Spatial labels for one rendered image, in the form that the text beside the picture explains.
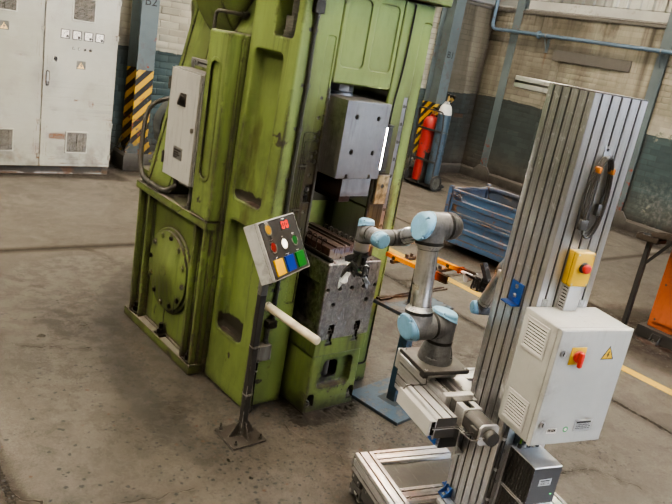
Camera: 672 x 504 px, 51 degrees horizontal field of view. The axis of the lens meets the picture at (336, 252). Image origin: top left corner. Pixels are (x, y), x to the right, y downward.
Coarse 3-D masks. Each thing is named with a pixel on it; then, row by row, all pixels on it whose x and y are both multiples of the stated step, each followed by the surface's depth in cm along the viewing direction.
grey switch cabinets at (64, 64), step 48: (0, 0) 702; (48, 0) 730; (96, 0) 758; (0, 48) 718; (48, 48) 746; (96, 48) 777; (0, 96) 733; (48, 96) 763; (96, 96) 794; (0, 144) 748; (48, 144) 780; (96, 144) 813
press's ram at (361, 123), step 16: (336, 96) 352; (352, 96) 370; (336, 112) 352; (352, 112) 349; (368, 112) 355; (384, 112) 362; (336, 128) 353; (352, 128) 352; (368, 128) 359; (384, 128) 366; (336, 144) 354; (352, 144) 356; (368, 144) 363; (320, 160) 364; (336, 160) 355; (352, 160) 359; (368, 160) 367; (336, 176) 356; (352, 176) 363; (368, 176) 372
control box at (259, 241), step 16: (256, 224) 314; (272, 224) 324; (288, 224) 336; (256, 240) 315; (272, 240) 321; (288, 240) 333; (256, 256) 317; (272, 256) 318; (272, 272) 315; (288, 272) 326
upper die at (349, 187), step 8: (320, 176) 373; (328, 176) 368; (320, 184) 374; (328, 184) 368; (336, 184) 363; (344, 184) 362; (352, 184) 365; (360, 184) 369; (368, 184) 372; (336, 192) 364; (344, 192) 364; (352, 192) 367; (360, 192) 371
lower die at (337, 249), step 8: (312, 232) 392; (320, 232) 392; (328, 232) 394; (312, 240) 382; (320, 240) 383; (328, 240) 382; (336, 240) 381; (344, 240) 384; (328, 248) 372; (336, 248) 374; (344, 248) 377; (352, 248) 381; (336, 256) 376; (344, 256) 379
